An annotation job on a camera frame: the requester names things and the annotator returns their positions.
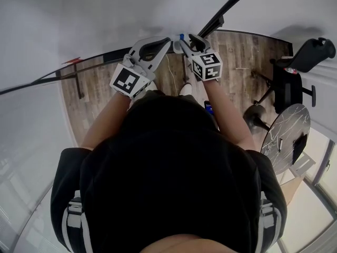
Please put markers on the black office chair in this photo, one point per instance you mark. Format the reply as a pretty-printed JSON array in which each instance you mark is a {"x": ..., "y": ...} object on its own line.
[{"x": 288, "y": 88}]

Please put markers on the blue-capped whiteboard marker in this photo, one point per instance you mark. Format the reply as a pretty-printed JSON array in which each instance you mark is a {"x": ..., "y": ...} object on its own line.
[{"x": 182, "y": 37}]

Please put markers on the black whiteboard stand leg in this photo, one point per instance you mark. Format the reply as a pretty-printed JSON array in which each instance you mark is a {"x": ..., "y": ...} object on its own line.
[
  {"x": 185, "y": 67},
  {"x": 79, "y": 80}
]

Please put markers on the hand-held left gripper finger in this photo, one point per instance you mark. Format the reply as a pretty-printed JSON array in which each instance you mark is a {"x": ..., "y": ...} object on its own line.
[
  {"x": 158, "y": 39},
  {"x": 159, "y": 58}
]

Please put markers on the person's left forearm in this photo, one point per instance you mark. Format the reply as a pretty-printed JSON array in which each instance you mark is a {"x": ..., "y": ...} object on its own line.
[{"x": 105, "y": 120}]

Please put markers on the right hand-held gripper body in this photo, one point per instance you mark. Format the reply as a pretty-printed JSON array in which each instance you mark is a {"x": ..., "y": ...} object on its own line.
[{"x": 206, "y": 66}]

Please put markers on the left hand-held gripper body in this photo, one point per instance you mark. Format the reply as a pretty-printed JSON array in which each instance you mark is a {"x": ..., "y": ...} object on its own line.
[{"x": 126, "y": 82}]

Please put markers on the round dark marble table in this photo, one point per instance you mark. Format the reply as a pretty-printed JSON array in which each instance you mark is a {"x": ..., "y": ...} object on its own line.
[{"x": 287, "y": 130}]

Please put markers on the person's right forearm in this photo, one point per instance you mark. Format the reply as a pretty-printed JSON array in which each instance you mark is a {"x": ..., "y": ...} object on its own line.
[{"x": 226, "y": 109}]

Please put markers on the phone with blue screen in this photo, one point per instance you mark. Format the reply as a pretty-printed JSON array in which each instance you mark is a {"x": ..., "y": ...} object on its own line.
[{"x": 208, "y": 107}]

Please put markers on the silver pen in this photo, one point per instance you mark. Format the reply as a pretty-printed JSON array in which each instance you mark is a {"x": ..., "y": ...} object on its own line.
[{"x": 280, "y": 144}]

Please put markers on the red and white bottle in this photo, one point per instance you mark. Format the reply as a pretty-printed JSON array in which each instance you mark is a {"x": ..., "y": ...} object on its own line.
[{"x": 291, "y": 70}]

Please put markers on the window frame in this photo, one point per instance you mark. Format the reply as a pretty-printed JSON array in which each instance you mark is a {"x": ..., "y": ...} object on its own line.
[{"x": 316, "y": 194}]

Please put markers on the person's white shoe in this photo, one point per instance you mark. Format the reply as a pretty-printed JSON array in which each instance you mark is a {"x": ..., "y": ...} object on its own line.
[
  {"x": 152, "y": 86},
  {"x": 185, "y": 89}
]

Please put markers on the person's black t-shirt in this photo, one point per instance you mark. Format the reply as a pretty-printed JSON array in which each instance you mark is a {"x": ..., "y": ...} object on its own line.
[{"x": 67, "y": 183}]

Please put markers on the red marker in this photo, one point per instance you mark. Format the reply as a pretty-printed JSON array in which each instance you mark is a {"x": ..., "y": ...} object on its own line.
[{"x": 71, "y": 60}]

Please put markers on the white whiteboard with black frame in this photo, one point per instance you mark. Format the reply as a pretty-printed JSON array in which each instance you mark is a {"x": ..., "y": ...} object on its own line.
[{"x": 79, "y": 22}]

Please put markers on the black pouch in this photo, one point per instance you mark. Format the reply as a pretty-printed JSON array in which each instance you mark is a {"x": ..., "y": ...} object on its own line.
[{"x": 300, "y": 147}]

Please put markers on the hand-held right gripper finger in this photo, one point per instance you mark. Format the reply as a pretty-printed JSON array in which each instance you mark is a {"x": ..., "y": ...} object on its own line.
[
  {"x": 187, "y": 49},
  {"x": 200, "y": 41}
]

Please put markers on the brown cardboard box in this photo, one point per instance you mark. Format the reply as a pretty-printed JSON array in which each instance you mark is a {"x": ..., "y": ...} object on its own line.
[{"x": 291, "y": 191}]

